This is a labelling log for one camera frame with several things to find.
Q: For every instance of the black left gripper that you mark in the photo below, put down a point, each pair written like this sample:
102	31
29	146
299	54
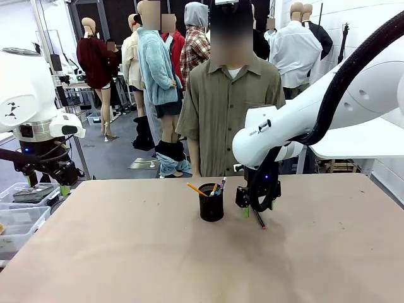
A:
60	170

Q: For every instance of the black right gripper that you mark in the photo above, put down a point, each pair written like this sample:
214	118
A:
262	183

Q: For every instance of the dark pen with red tip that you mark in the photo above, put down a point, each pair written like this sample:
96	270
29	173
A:
259	219

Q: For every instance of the silver green pen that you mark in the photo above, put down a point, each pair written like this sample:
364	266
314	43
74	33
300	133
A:
223	185

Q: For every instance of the orange pen with blue tip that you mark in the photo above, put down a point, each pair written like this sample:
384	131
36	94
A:
214	189

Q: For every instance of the yellow pencil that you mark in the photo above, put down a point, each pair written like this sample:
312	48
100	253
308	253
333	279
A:
197	189

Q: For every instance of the person's right forearm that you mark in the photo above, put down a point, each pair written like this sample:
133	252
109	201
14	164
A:
194	158

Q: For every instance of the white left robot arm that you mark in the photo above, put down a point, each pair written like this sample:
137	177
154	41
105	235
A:
19	94

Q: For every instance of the black mesh pen holder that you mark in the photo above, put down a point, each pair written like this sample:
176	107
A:
211	206

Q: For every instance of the clear bin with grey contents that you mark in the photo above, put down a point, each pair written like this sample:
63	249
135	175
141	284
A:
31	194

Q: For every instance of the clear plastic bin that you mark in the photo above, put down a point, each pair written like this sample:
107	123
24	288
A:
19	224

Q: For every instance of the grey storage bin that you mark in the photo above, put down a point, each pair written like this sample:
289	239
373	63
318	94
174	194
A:
94	118

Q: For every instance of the blue jeans heap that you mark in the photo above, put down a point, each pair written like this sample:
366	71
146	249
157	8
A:
170	169

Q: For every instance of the person in olive shirt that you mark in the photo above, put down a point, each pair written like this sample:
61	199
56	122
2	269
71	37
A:
221	110

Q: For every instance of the black clothing heap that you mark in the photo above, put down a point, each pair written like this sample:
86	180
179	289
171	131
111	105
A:
143	135

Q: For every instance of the mannequin in maroon sweater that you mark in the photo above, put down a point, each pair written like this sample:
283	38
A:
96	63

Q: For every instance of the large white table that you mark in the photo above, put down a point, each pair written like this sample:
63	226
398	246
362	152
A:
363	142

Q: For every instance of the standing person in black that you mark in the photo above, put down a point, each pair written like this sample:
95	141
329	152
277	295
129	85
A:
113	57

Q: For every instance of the mannequin in cream jacket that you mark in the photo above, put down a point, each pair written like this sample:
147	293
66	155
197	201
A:
131	60

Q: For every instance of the mannequin in blue fleece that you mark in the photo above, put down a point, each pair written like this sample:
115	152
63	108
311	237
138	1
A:
154	69

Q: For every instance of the mannequin in white shirt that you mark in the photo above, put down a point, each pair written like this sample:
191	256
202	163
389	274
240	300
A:
296	57

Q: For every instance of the mannequin in plaid shirt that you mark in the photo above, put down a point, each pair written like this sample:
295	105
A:
197	47

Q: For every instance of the mannequin in red jacket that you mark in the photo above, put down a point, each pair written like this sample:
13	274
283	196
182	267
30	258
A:
176	47

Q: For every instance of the mannequin in black jacket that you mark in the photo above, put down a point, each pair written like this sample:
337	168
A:
325	39

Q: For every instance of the black tripod stand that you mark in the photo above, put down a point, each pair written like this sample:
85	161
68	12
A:
343	47

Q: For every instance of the white wrist mount bar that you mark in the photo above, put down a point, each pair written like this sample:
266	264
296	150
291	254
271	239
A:
238	168

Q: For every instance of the metal mannequin base plate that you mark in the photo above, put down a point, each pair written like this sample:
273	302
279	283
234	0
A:
142	164

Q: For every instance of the metal frame workbench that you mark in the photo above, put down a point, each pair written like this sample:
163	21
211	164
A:
75	84

